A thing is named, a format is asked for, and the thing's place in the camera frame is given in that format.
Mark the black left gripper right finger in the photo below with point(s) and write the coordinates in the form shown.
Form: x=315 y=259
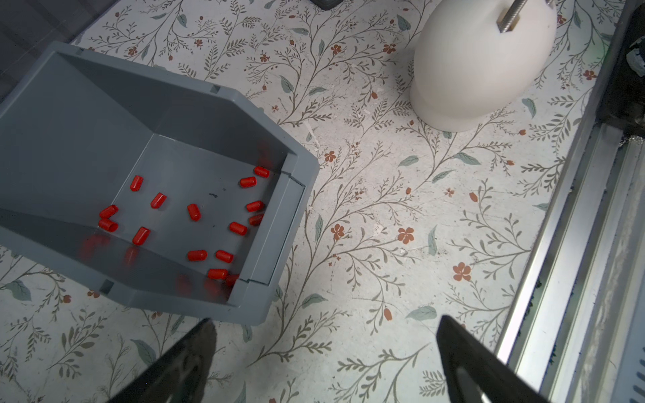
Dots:
x=472 y=371

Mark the white dome with screws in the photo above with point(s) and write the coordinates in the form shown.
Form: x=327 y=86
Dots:
x=465 y=67

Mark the protruding steel screw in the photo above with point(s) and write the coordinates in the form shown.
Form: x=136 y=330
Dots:
x=508 y=17

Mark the grey plastic parts bin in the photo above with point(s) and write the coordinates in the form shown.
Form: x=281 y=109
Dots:
x=160 y=192

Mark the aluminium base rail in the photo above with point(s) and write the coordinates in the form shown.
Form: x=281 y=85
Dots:
x=576 y=329

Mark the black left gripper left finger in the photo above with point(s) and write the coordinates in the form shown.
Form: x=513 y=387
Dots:
x=180 y=374

